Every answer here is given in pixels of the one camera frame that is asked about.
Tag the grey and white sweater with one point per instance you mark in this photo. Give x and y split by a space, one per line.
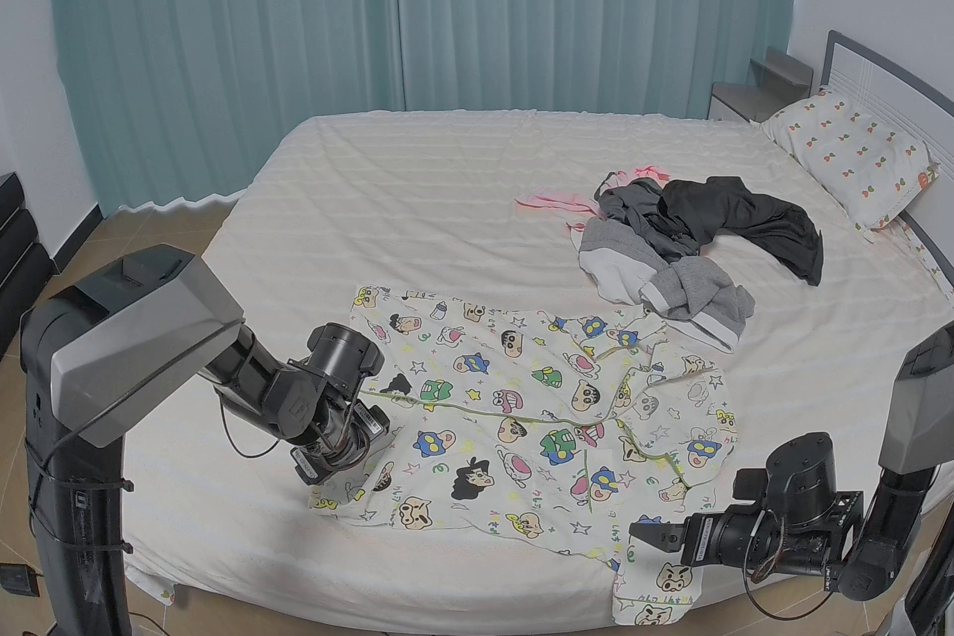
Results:
693 290

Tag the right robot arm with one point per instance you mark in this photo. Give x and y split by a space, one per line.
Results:
812 469

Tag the white printed pyjama top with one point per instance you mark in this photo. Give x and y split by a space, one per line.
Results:
507 409

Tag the bed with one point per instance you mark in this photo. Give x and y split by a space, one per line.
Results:
410 208

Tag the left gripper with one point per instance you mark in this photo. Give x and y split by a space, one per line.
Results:
350 447

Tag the black chest of drawers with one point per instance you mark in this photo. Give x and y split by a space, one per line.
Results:
22 230

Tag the black power adapter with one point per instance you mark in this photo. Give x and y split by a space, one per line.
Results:
19 581

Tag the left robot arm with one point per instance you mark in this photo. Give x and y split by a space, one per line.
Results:
134 335

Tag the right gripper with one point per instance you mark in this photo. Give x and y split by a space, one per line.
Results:
727 538

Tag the dark grey garment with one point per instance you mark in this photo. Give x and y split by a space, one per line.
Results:
633 208

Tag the black garment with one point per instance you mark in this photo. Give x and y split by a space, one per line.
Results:
745 215

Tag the grey bedside table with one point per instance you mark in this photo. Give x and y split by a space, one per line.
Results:
745 96

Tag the pink garment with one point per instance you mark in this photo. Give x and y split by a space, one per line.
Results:
551 199

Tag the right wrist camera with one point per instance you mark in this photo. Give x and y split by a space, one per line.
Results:
751 486

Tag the white printed pillow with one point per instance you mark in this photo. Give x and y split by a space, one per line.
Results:
850 156

